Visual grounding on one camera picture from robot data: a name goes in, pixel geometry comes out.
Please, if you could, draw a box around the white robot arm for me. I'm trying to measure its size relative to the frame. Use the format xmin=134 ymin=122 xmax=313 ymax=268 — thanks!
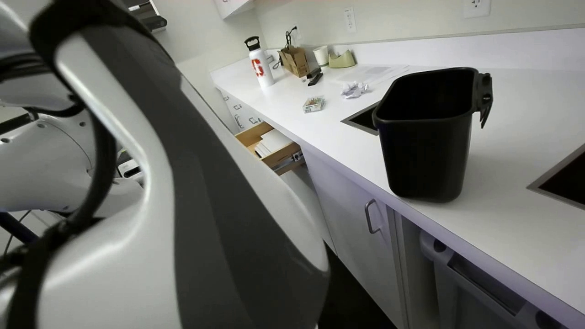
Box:
xmin=0 ymin=0 xmax=329 ymax=329

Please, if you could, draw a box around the open wooden drawer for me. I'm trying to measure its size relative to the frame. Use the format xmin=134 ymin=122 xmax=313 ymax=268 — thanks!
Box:
xmin=236 ymin=122 xmax=304 ymax=175

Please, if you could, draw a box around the closed white cabinet door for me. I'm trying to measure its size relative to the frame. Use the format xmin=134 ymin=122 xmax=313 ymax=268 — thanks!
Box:
xmin=306 ymin=151 xmax=408 ymax=329

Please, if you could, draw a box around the stack of white sheets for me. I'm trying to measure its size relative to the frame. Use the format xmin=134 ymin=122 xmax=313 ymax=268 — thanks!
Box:
xmin=254 ymin=129 xmax=291 ymax=158

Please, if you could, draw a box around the black stapler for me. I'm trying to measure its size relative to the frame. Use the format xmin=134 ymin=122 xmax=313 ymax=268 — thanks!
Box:
xmin=307 ymin=67 xmax=324 ymax=85

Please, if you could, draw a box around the printed paper sheet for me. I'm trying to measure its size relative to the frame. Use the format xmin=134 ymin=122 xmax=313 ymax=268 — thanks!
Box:
xmin=333 ymin=65 xmax=397 ymax=85

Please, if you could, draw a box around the white paper cup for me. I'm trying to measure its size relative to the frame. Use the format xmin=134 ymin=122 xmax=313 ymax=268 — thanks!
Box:
xmin=313 ymin=45 xmax=329 ymax=65

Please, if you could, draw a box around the white red water bottle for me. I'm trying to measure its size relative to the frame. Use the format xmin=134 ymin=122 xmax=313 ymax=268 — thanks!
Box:
xmin=245 ymin=36 xmax=275 ymax=87

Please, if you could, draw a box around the black landfill only bin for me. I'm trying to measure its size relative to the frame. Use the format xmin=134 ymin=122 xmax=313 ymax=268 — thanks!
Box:
xmin=373 ymin=67 xmax=494 ymax=202

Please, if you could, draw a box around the metal cabinet door handle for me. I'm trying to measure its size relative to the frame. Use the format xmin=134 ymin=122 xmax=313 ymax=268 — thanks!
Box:
xmin=364 ymin=198 xmax=381 ymax=233

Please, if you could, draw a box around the white wall power outlet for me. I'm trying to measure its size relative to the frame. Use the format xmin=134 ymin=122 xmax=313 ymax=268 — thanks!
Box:
xmin=463 ymin=0 xmax=490 ymax=18

